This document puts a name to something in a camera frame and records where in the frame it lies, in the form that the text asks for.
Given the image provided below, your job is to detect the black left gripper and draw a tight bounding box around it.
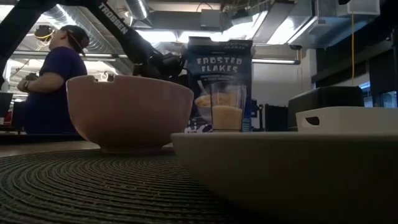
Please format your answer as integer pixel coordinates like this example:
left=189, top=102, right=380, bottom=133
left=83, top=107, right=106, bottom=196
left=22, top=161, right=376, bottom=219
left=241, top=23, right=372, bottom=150
left=132, top=51, right=187, bottom=83

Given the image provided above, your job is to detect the blue Frosted Flakes cereal box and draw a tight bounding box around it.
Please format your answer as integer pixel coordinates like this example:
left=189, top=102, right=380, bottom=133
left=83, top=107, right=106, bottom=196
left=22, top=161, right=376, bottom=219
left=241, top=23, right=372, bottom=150
left=182, top=36, right=256, bottom=134

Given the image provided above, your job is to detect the clear glass of milk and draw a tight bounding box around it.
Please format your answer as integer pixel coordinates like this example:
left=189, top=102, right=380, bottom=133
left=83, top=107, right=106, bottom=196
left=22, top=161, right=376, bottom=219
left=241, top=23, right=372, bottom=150
left=210, top=81, right=248, bottom=133

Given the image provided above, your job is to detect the pale pink ceramic bowl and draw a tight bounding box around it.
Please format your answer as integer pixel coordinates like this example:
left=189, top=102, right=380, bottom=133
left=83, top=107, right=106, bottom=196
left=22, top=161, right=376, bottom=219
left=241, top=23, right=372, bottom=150
left=66, top=74, right=195, bottom=156

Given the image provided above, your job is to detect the grey ceiling vent box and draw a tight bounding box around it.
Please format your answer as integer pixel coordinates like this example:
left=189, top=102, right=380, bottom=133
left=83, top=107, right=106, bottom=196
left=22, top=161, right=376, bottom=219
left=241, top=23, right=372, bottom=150
left=200, top=8, right=234, bottom=32

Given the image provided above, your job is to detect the person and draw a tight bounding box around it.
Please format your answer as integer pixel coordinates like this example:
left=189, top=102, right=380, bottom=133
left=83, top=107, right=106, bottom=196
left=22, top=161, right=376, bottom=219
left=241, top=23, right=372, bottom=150
left=17, top=24, right=91, bottom=135

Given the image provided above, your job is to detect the fluorescent light tube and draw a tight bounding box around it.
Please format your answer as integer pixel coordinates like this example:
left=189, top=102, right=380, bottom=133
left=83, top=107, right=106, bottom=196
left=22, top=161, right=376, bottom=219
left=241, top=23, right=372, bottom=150
left=251, top=58, right=301, bottom=65

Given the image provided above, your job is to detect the black electronics box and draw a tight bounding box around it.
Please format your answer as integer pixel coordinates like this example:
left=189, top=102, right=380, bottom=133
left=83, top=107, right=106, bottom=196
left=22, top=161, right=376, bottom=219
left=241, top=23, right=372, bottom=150
left=264, top=104, right=289, bottom=131

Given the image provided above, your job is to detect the round grey woven placemat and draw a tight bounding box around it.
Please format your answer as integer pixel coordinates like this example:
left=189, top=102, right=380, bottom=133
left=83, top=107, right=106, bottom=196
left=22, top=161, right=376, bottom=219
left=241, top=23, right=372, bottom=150
left=0, top=148, right=280, bottom=224

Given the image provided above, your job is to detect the dark computer monitor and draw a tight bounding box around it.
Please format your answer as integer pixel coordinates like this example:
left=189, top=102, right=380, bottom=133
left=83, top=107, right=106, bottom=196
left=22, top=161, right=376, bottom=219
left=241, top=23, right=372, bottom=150
left=0, top=92, right=14, bottom=118

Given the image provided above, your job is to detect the grey round plate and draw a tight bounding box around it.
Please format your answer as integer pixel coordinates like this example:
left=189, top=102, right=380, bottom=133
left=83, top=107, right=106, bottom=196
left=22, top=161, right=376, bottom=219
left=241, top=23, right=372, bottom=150
left=170, top=132, right=398, bottom=224

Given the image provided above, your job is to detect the yellow and black cable reel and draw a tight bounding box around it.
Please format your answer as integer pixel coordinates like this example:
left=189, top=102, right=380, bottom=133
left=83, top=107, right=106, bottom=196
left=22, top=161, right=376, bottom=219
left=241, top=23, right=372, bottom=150
left=33, top=24, right=56, bottom=43

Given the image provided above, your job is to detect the thin yellow cord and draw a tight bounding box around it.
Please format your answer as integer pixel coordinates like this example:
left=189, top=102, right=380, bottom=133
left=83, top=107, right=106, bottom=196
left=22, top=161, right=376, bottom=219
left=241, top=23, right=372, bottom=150
left=351, top=9, right=356, bottom=85

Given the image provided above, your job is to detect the white plastic bin with handles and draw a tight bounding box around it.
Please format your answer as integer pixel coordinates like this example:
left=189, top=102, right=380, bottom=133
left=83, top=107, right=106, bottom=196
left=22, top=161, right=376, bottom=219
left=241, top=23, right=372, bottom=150
left=295, top=106, right=398, bottom=134

